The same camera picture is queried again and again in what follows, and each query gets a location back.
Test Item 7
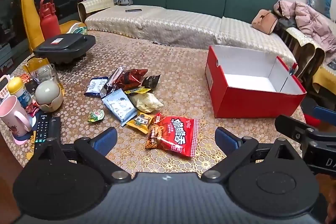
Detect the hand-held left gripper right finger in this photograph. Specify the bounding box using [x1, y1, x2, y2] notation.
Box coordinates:
[201, 126, 302, 184]

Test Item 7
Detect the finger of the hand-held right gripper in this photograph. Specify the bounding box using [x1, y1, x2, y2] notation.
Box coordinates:
[312, 105, 336, 119]
[275, 114, 319, 142]

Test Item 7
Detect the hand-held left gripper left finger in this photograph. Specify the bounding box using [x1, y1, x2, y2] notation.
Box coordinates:
[34, 127, 132, 184]

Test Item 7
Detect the small green candy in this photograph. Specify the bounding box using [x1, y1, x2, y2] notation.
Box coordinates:
[88, 110, 105, 123]

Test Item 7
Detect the light blue snack packet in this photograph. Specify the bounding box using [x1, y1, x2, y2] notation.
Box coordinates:
[101, 88, 138, 127]

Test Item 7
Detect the small yellow snack packet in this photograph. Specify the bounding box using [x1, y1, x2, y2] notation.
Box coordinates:
[126, 112, 155, 133]

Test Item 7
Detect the red cardboard box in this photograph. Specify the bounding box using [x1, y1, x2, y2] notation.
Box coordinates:
[205, 46, 307, 119]

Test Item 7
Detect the large red snack bag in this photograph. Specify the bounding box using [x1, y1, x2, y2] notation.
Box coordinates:
[145, 112, 198, 158]

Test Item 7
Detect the pale yellow snack bag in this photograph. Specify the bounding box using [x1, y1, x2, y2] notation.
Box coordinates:
[129, 92, 164, 113]

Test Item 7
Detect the dark brown chocolate bag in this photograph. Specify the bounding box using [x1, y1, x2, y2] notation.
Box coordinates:
[142, 74, 161, 90]

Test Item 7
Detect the yellow cloth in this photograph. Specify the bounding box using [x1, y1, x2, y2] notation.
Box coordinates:
[312, 65, 336, 94]

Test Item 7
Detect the blue white snack packet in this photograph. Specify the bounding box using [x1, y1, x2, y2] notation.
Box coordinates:
[83, 77, 109, 97]

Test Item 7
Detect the silver foil packet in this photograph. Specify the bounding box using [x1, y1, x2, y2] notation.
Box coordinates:
[104, 66, 124, 94]

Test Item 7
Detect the egg-shaped lamp in holder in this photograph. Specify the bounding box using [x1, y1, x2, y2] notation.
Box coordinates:
[35, 88, 64, 112]

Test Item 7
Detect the red foil snack bag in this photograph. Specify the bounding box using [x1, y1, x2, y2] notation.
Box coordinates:
[117, 69, 149, 90]

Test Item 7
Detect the black remote with buttons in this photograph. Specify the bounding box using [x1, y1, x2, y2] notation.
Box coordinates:
[34, 112, 52, 151]

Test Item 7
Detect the beige patterned cloth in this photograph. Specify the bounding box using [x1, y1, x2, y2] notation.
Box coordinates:
[285, 27, 326, 77]

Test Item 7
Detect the egg-shaped grey lamp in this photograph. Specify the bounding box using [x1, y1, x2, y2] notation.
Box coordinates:
[35, 80, 60, 105]

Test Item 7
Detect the gold patterned tablecloth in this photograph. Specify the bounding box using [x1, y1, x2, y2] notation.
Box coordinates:
[0, 30, 306, 182]

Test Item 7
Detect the pink coaster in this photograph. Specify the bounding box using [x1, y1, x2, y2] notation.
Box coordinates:
[12, 132, 33, 146]

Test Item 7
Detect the clear glass cup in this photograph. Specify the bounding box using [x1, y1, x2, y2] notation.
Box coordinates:
[33, 64, 60, 86]

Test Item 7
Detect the pink padded jacket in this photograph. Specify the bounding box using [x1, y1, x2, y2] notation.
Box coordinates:
[273, 0, 336, 56]

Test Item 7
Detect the dark cloth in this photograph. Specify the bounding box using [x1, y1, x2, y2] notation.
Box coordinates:
[276, 17, 298, 35]

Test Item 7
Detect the white bottle yellow cap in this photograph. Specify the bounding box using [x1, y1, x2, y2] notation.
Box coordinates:
[7, 77, 33, 109]

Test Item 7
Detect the pink mug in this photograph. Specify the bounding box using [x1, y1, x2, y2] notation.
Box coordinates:
[0, 95, 32, 137]

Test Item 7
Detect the black electric grill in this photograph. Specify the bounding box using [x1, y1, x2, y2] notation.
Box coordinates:
[34, 34, 96, 65]

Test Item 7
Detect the glass cup with yellow packet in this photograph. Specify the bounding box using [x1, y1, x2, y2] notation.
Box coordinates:
[23, 57, 65, 90]

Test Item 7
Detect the white timer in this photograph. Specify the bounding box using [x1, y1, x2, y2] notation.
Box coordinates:
[0, 74, 11, 98]

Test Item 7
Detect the beige sofa seat cover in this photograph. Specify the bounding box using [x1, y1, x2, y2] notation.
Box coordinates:
[84, 5, 297, 64]

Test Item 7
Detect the red water bottle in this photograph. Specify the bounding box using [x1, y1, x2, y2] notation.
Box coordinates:
[39, 0, 61, 39]

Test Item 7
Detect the beige armrest cover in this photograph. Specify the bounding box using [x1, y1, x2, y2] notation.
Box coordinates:
[77, 0, 115, 22]

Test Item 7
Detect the yellow giraffe toy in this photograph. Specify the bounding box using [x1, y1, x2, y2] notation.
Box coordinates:
[4, 0, 83, 54]

